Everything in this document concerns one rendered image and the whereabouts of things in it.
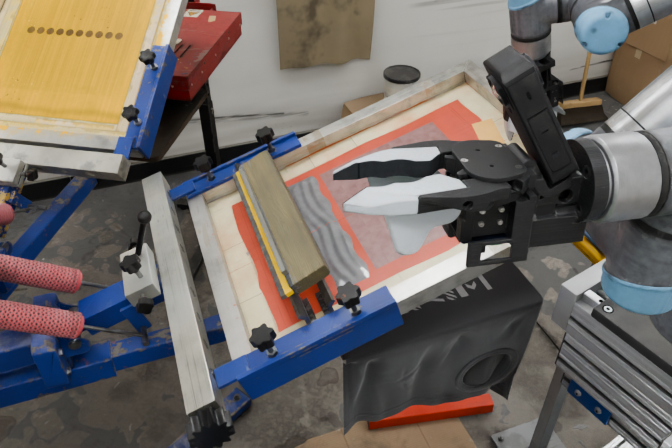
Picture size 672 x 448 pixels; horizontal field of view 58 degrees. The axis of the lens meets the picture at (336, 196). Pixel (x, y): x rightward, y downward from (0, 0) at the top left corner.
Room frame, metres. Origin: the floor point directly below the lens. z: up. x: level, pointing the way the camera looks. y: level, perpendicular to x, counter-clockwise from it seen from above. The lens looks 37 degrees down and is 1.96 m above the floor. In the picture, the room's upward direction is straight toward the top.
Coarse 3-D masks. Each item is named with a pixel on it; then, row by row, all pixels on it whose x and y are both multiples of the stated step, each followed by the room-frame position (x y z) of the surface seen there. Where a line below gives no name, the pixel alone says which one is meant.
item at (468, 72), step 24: (456, 72) 1.40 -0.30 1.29; (480, 72) 1.38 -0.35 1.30; (408, 96) 1.35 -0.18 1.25; (432, 96) 1.37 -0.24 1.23; (360, 120) 1.31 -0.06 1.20; (384, 120) 1.33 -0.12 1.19; (312, 144) 1.27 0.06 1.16; (216, 192) 1.18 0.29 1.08; (192, 216) 1.10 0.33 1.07; (216, 240) 1.00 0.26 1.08; (216, 264) 0.93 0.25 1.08; (456, 264) 0.80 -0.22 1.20; (216, 288) 0.86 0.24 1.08; (408, 288) 0.77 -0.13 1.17; (432, 288) 0.77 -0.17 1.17; (240, 312) 0.80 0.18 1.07; (240, 336) 0.74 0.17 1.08
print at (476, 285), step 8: (472, 280) 1.01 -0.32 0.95; (480, 280) 1.01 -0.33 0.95; (456, 288) 0.99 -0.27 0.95; (464, 288) 0.99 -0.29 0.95; (472, 288) 0.99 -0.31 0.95; (480, 288) 0.99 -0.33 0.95; (488, 288) 0.99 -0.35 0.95; (440, 296) 0.96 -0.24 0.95; (448, 296) 0.96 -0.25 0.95; (456, 296) 0.96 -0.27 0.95; (464, 296) 0.96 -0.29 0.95; (424, 304) 0.94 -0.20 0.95; (432, 304) 0.94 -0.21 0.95; (408, 312) 0.91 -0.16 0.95
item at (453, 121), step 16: (432, 112) 1.32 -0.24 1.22; (448, 112) 1.30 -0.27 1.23; (464, 112) 1.29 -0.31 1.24; (400, 128) 1.28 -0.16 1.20; (416, 128) 1.27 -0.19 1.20; (432, 128) 1.25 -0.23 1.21; (448, 128) 1.24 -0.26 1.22; (464, 128) 1.23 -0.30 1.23; (368, 144) 1.25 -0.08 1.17; (384, 144) 1.24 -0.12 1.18; (400, 144) 1.22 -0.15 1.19; (336, 160) 1.22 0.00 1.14; (352, 160) 1.21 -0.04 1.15; (304, 176) 1.19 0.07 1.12; (320, 176) 1.18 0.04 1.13; (336, 192) 1.11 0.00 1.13; (352, 192) 1.10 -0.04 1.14; (240, 208) 1.13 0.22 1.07; (336, 208) 1.06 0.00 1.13; (240, 224) 1.07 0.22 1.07; (256, 240) 1.01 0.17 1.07; (256, 256) 0.96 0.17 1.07
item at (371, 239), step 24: (360, 216) 1.02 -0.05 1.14; (360, 240) 0.95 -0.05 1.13; (384, 240) 0.93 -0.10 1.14; (432, 240) 0.91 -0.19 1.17; (456, 240) 0.89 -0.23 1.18; (264, 264) 0.94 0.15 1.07; (384, 264) 0.87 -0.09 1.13; (408, 264) 0.86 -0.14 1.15; (264, 288) 0.87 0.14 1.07; (312, 288) 0.85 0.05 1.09; (336, 288) 0.84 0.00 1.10; (360, 288) 0.82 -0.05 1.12; (288, 312) 0.80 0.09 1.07
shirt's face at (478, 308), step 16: (496, 272) 1.04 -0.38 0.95; (512, 272) 1.04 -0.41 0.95; (496, 288) 0.99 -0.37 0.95; (512, 288) 0.99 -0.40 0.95; (528, 288) 0.99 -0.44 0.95; (448, 304) 0.94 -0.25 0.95; (464, 304) 0.94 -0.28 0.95; (480, 304) 0.94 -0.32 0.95; (496, 304) 0.94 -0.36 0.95; (512, 304) 0.94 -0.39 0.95; (416, 320) 0.89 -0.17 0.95; (432, 320) 0.89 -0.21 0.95; (448, 320) 0.89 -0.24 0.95; (464, 320) 0.89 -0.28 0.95; (384, 336) 0.85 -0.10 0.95; (400, 336) 0.85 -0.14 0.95; (416, 336) 0.85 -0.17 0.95; (352, 352) 0.81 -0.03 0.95
